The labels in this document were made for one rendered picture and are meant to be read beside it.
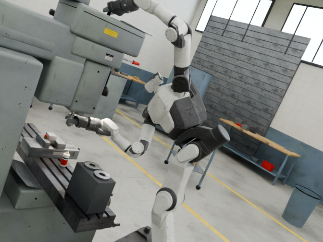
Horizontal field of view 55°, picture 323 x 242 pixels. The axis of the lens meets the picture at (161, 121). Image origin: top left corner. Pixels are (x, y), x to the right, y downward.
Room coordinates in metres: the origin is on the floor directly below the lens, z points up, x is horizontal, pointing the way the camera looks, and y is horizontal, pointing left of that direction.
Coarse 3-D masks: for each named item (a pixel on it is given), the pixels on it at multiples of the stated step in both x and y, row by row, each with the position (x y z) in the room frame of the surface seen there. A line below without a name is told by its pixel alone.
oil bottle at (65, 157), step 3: (66, 153) 1.86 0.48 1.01; (63, 156) 1.85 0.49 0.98; (66, 156) 1.85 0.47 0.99; (69, 156) 1.87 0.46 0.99; (63, 159) 1.85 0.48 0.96; (66, 159) 1.85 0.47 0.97; (63, 162) 1.85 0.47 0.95; (66, 162) 1.86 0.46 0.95; (60, 165) 1.85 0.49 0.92; (63, 165) 1.85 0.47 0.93
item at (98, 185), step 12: (84, 168) 1.54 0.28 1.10; (96, 168) 1.57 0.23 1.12; (72, 180) 1.57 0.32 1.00; (84, 180) 1.51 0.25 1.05; (96, 180) 1.46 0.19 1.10; (108, 180) 1.51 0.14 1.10; (72, 192) 1.54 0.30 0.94; (84, 192) 1.48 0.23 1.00; (96, 192) 1.45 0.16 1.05; (108, 192) 1.51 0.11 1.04; (84, 204) 1.46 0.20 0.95; (96, 204) 1.47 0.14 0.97
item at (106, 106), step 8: (112, 72) 6.78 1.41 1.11; (192, 72) 7.82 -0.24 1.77; (200, 72) 7.75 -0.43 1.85; (112, 80) 6.44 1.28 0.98; (120, 80) 6.60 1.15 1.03; (168, 80) 8.01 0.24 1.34; (192, 80) 7.79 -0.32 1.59; (200, 80) 7.72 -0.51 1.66; (208, 80) 8.04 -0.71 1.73; (112, 88) 6.50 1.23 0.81; (120, 88) 6.67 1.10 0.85; (200, 88) 7.74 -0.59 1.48; (104, 96) 6.39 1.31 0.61; (112, 96) 6.57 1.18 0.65; (120, 96) 6.74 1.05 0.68; (104, 104) 6.46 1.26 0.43; (112, 104) 6.63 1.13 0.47; (96, 112) 6.35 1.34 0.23; (104, 112) 6.52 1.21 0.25; (112, 112) 6.71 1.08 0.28; (160, 128) 7.90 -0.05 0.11
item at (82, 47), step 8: (80, 40) 1.62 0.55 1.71; (88, 40) 1.66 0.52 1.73; (72, 48) 1.61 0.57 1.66; (80, 48) 1.63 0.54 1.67; (88, 48) 1.67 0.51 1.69; (96, 48) 1.70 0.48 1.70; (104, 48) 1.74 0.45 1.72; (80, 56) 1.65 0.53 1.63; (88, 56) 1.68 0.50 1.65; (96, 56) 1.71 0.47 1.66; (104, 56) 1.75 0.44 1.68; (112, 56) 1.79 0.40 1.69; (120, 56) 1.82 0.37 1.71; (104, 64) 1.77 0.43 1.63; (112, 64) 1.80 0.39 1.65; (120, 64) 1.84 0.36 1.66
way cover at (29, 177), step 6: (12, 162) 1.51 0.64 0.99; (18, 168) 1.72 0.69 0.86; (24, 168) 1.77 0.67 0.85; (18, 174) 1.53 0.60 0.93; (24, 174) 1.68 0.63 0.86; (30, 174) 1.73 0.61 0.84; (24, 180) 1.61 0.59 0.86; (30, 180) 1.66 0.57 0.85; (30, 186) 1.58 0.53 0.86; (36, 186) 1.62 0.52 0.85
